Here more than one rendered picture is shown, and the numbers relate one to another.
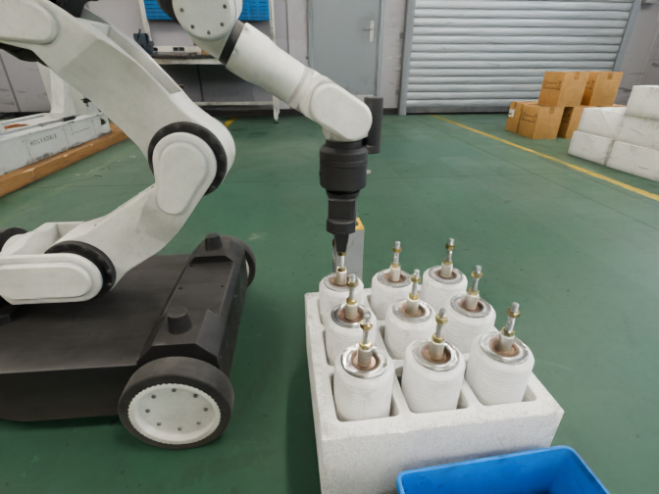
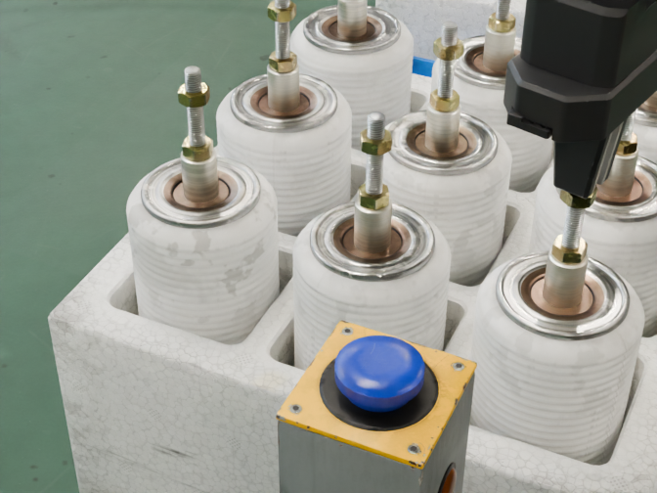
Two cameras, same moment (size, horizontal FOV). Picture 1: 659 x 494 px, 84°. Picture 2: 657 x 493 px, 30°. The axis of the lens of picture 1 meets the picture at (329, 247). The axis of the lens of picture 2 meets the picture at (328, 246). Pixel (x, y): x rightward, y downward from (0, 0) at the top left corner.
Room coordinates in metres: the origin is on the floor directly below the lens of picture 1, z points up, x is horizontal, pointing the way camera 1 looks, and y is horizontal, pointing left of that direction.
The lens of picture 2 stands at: (1.20, 0.14, 0.71)
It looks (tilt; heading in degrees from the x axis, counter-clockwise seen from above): 38 degrees down; 212
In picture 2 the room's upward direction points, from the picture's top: straight up
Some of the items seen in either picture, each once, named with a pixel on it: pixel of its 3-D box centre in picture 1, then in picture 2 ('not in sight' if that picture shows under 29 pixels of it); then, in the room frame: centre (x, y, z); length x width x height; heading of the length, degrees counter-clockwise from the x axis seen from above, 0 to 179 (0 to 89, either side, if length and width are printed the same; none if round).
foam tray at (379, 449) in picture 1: (404, 372); (427, 322); (0.57, -0.16, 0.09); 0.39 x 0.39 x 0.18; 7
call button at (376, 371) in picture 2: not in sight; (378, 379); (0.85, -0.05, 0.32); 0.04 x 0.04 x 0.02
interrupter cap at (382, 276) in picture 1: (394, 278); (372, 241); (0.69, -0.14, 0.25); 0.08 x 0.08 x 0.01
